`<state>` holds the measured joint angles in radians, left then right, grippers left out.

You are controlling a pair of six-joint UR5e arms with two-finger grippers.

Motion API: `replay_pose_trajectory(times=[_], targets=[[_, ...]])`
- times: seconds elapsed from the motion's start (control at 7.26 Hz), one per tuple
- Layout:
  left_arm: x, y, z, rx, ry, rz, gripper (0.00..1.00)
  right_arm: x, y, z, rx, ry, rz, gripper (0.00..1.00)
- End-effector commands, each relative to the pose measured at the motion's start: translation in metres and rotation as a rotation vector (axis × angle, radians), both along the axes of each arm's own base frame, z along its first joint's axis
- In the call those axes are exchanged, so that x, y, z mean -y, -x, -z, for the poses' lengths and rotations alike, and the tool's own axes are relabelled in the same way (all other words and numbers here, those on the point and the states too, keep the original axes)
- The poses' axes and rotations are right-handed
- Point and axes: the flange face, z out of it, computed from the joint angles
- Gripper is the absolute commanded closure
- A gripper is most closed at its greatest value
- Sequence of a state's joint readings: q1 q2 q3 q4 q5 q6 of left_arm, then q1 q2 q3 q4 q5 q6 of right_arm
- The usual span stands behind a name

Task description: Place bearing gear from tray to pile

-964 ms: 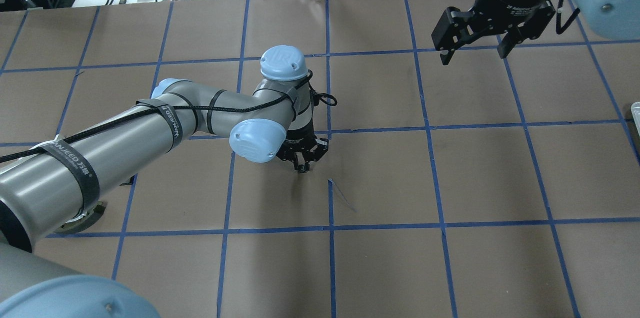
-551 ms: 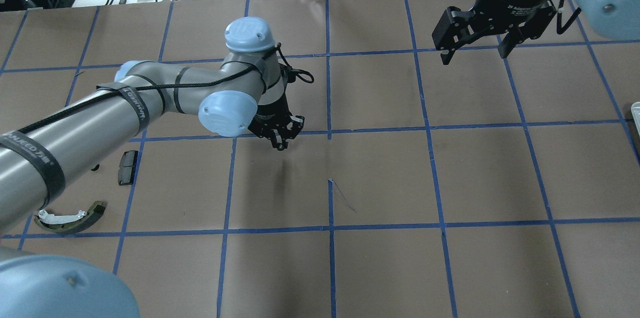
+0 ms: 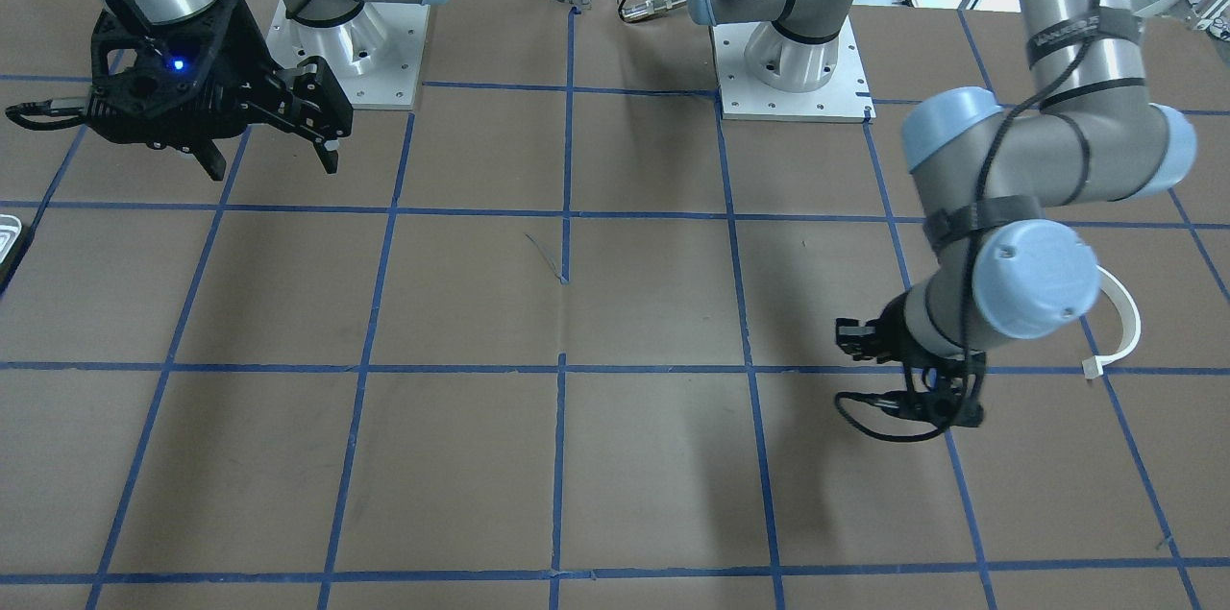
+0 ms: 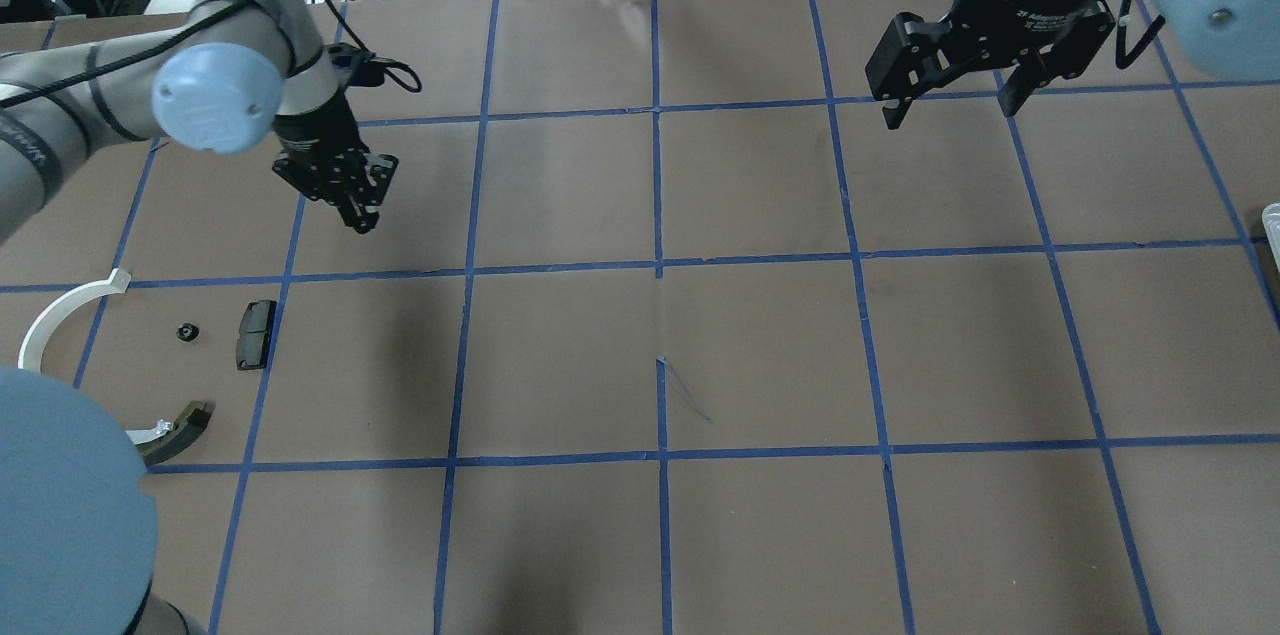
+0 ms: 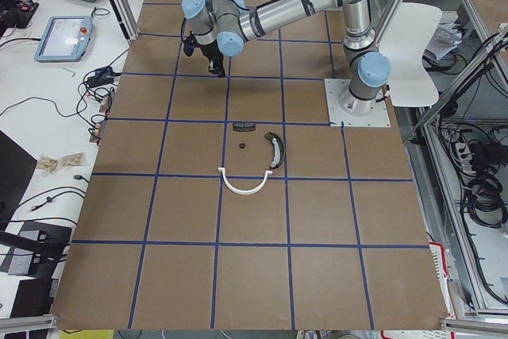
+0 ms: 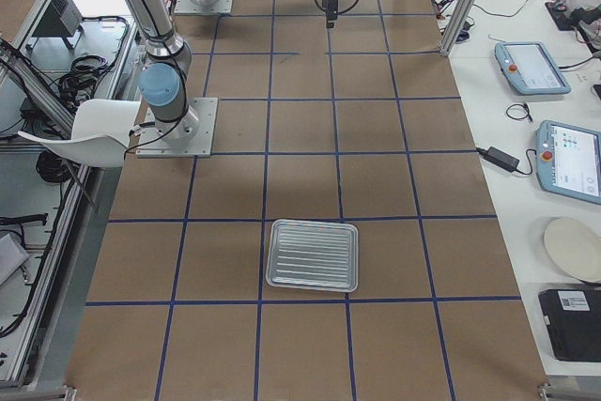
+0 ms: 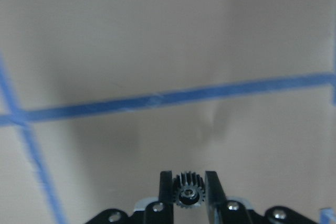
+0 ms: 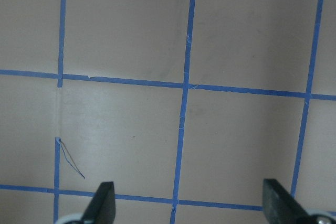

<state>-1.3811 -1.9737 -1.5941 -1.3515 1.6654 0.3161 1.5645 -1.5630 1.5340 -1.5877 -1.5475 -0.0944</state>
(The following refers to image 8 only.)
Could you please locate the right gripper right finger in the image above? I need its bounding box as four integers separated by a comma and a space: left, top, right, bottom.
262, 179, 311, 224

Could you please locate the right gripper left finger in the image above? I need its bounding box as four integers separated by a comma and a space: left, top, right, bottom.
81, 182, 116, 224

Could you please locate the brown paper table cover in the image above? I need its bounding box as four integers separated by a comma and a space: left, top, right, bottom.
1, 0, 335, 223

